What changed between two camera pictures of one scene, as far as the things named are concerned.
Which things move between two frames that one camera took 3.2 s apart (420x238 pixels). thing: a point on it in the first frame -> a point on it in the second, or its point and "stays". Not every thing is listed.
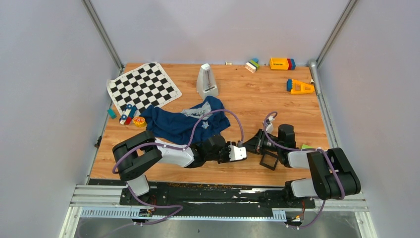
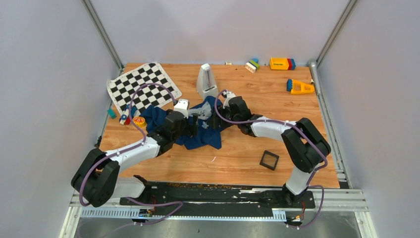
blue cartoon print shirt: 205,119 stays
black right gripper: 255,144 -> 213,120
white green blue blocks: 252,65 stays
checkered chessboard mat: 142,89 stays
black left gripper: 226,146 -> 190,129
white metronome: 206,85 stays
